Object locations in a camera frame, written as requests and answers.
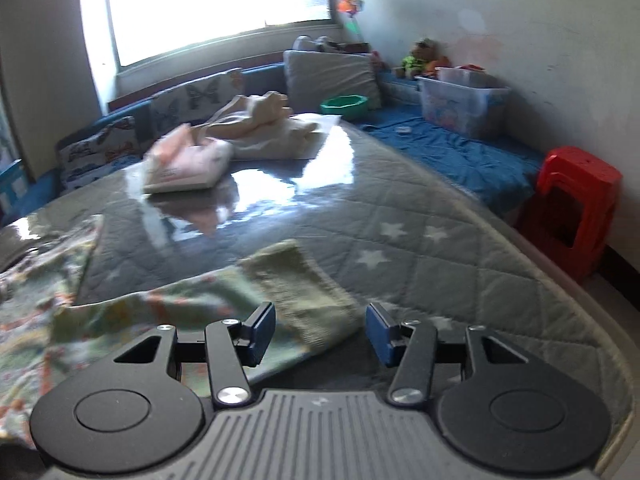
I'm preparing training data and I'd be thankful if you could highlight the colourful pinwheel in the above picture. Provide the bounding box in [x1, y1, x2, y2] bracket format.
[334, 0, 366, 43]

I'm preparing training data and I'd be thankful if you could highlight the cream garment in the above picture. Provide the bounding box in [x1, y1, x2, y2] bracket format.
[192, 91, 343, 162]

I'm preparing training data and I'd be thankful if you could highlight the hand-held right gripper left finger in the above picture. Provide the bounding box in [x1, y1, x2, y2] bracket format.
[113, 301, 277, 407]

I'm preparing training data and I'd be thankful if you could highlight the clear plastic storage box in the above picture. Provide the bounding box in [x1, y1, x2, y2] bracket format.
[416, 66, 512, 140]

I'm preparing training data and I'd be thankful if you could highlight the green floral garment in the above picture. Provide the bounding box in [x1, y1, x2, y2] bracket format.
[0, 214, 363, 441]

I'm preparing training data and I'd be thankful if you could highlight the grey quilted star table cover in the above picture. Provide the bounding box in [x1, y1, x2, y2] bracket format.
[0, 115, 640, 480]

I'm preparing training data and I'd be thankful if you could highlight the red plastic stool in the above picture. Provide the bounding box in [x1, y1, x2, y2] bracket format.
[515, 146, 624, 283]

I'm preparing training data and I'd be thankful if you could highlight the window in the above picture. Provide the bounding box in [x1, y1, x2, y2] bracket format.
[102, 0, 337, 68]

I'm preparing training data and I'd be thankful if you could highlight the grey pillow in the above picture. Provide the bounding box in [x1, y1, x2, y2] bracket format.
[283, 49, 383, 111]

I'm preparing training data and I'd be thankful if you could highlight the green bowl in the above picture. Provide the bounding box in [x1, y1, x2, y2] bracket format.
[320, 94, 371, 117]

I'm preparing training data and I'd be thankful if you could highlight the butterfly print pillow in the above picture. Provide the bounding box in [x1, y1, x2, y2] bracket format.
[55, 116, 146, 188]
[150, 69, 246, 131]

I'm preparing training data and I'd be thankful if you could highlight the plush bear in green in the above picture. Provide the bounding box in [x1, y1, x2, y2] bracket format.
[400, 37, 441, 81]

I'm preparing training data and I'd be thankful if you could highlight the blue cabinet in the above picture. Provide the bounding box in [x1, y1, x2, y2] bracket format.
[0, 159, 28, 226]

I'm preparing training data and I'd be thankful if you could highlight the blue sofa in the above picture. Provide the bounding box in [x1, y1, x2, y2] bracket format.
[0, 47, 548, 226]

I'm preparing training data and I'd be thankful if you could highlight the folded pink garment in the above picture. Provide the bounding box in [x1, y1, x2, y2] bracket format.
[142, 124, 236, 195]

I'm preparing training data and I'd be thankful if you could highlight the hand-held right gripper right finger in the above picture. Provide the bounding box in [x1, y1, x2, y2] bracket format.
[365, 302, 532, 407]

